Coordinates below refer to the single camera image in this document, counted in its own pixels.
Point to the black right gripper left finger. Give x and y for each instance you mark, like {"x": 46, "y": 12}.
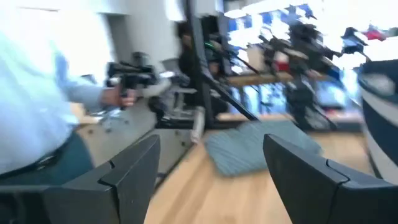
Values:
{"x": 124, "y": 189}

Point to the navy white striped fabric basket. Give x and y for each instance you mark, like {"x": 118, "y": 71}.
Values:
{"x": 382, "y": 124}

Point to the black frame post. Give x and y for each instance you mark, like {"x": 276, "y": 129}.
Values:
{"x": 199, "y": 77}

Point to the wooden background table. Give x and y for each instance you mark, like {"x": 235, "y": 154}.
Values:
{"x": 248, "y": 79}

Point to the person's hand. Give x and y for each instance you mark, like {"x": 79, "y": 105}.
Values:
{"x": 115, "y": 97}

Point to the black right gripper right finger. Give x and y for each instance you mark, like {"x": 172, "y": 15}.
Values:
{"x": 311, "y": 189}

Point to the blue patterned folded cloth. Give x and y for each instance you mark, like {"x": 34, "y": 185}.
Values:
{"x": 242, "y": 149}

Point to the grey metal base plate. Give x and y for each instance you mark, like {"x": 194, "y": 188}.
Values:
{"x": 130, "y": 130}

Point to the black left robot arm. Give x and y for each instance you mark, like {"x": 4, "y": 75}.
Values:
{"x": 301, "y": 93}

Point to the person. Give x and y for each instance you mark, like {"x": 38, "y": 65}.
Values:
{"x": 185, "y": 40}
{"x": 31, "y": 93}

